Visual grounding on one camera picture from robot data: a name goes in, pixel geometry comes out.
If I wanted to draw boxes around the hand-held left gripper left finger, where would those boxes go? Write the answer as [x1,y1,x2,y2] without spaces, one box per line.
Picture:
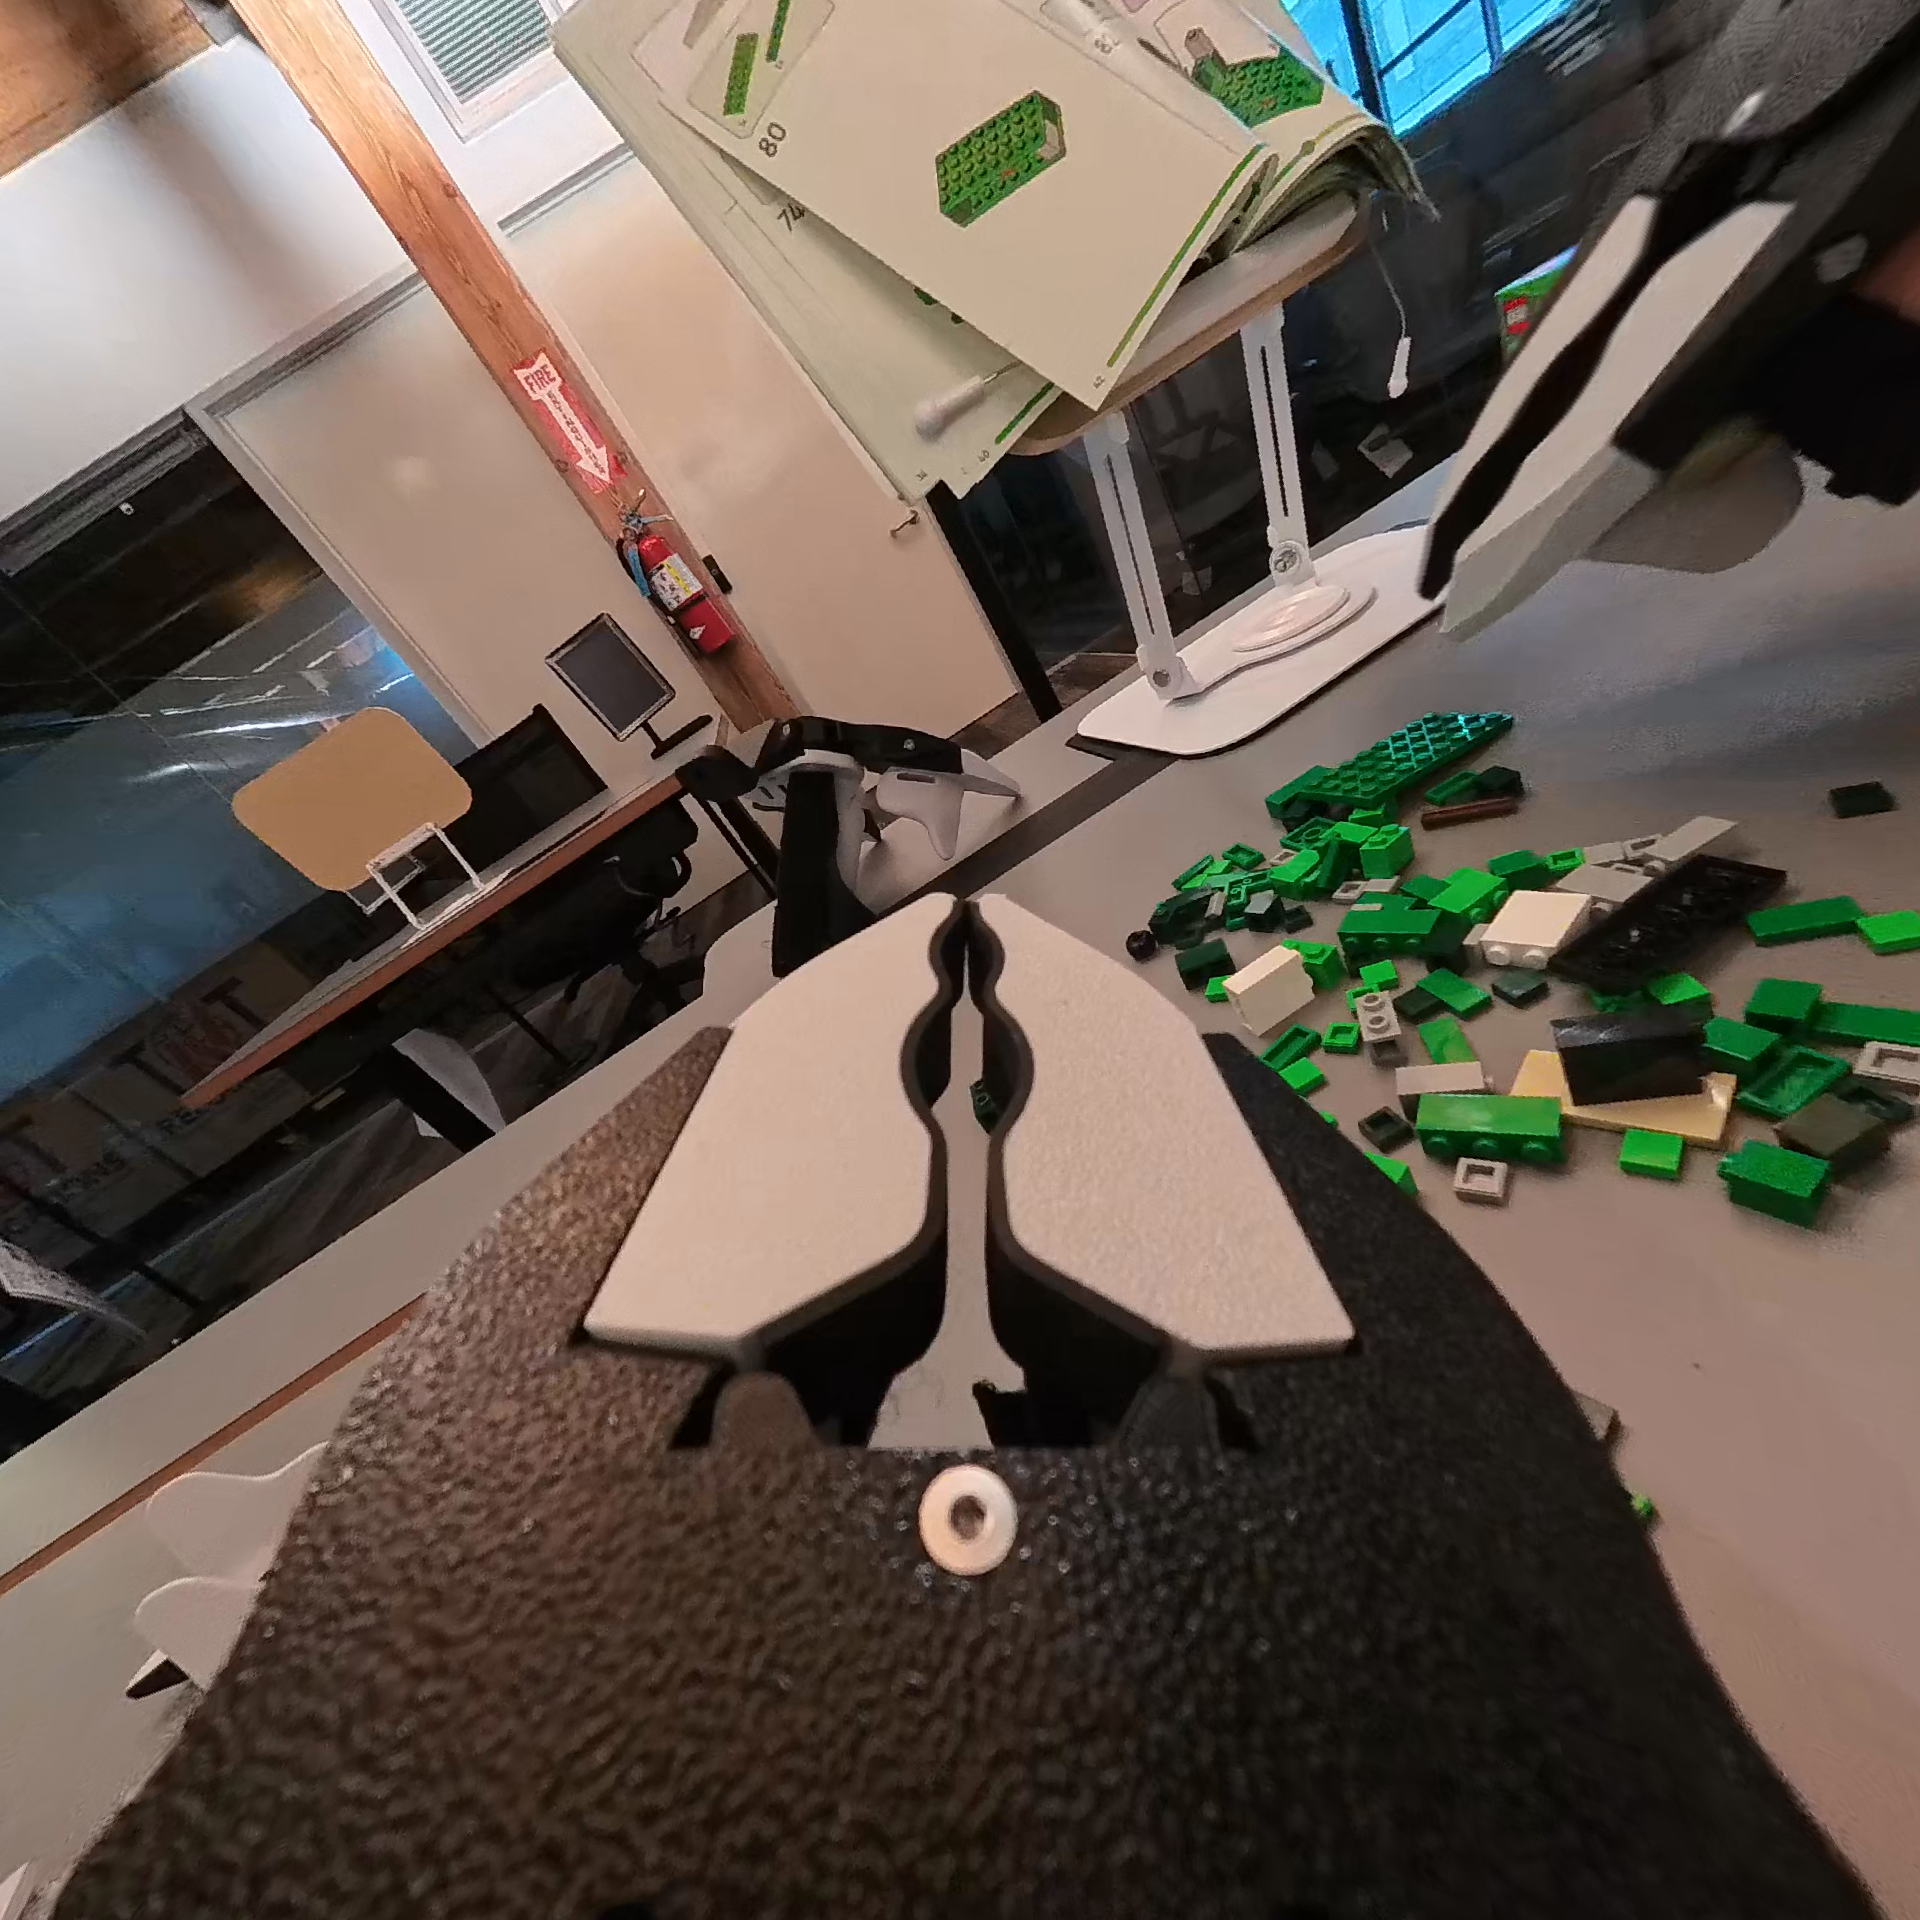
[582,896,963,1450]

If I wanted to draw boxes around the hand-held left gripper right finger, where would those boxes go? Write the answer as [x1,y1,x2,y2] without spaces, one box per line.
[966,896,1360,1450]

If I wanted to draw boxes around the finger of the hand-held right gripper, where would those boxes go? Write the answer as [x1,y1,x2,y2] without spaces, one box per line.
[1422,195,1664,595]
[1440,201,1797,643]

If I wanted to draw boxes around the pile of green lego bricks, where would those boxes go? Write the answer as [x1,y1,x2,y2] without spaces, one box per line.
[1125,712,1920,1234]

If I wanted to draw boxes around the large glass window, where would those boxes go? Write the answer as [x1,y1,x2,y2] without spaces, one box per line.
[1283,0,1683,153]

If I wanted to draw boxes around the black and white object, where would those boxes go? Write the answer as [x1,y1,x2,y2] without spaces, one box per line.
[674,718,1023,980]

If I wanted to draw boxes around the wooden edged desk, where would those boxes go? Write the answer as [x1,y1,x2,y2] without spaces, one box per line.
[180,742,723,1113]

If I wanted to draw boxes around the black office chair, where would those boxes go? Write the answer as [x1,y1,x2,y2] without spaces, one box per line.
[451,705,699,992]

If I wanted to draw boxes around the small computer monitor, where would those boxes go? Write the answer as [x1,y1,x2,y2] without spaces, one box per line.
[544,613,718,760]

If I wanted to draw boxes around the beige board stand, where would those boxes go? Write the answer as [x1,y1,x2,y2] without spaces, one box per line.
[231,708,500,936]

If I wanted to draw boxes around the red fire extinguisher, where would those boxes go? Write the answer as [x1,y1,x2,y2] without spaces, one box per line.
[615,507,741,658]

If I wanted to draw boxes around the white door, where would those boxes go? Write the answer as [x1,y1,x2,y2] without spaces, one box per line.
[194,150,1037,722]

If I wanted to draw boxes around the open instruction booklet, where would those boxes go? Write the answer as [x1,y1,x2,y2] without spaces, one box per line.
[551,0,1427,501]

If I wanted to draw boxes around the red and white arrow sign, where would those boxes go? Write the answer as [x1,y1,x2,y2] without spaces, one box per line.
[510,349,619,496]

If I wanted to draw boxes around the wooden pillar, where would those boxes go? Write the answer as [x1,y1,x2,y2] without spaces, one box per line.
[223,0,807,730]

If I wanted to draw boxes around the glass partition wall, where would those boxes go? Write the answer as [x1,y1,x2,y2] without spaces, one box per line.
[0,420,483,1457]

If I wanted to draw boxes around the wall vent grille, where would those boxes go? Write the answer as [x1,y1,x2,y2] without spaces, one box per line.
[375,0,559,106]

